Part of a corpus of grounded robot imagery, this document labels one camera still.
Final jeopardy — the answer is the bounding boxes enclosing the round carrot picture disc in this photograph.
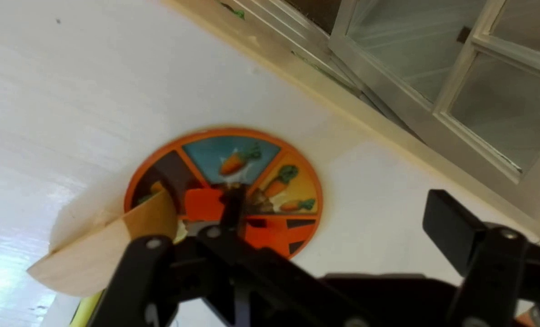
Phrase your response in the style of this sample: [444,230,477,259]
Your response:
[124,126,324,257]

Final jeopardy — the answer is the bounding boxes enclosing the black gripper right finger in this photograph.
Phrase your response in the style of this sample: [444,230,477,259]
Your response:
[423,188,488,273]

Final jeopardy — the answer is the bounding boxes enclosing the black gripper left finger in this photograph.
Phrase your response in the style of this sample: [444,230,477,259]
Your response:
[221,184,248,233]

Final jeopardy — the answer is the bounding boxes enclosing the white glass cabinet door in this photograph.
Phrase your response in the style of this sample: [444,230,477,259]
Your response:
[237,0,540,217]

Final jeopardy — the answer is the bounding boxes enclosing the yellow-green crayon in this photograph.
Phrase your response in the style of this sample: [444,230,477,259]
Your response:
[70,292,103,327]

